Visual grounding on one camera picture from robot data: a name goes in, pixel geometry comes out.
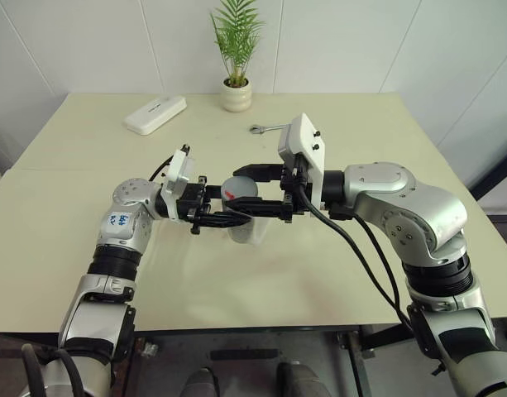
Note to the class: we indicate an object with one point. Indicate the black metal table frame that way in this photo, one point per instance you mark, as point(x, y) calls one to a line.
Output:
point(357, 368)

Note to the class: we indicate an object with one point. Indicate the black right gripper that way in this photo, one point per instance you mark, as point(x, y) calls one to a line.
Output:
point(296, 194)

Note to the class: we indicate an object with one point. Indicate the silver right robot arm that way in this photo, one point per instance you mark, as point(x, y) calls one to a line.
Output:
point(385, 182)

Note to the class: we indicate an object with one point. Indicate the white rectangular case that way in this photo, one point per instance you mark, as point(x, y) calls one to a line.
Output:
point(154, 113)

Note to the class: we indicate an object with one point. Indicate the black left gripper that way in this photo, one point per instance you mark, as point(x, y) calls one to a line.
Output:
point(194, 202)

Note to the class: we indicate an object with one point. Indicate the green plant in white pot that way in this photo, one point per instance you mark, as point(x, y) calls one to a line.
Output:
point(235, 97)

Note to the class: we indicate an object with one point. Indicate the grey table caster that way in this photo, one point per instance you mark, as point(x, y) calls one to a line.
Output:
point(148, 349)

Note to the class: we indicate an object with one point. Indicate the silver wrench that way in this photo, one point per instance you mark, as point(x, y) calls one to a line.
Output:
point(267, 128)

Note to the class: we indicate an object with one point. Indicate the dark grey rounded shape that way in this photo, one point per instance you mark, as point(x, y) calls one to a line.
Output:
point(296, 378)
point(200, 382)

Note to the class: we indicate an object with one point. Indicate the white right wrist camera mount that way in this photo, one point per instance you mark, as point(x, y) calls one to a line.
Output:
point(304, 136)

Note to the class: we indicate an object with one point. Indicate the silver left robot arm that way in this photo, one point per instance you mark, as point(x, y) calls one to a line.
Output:
point(125, 215)

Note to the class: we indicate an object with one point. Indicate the clear plastic container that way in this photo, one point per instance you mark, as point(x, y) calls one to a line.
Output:
point(262, 231)

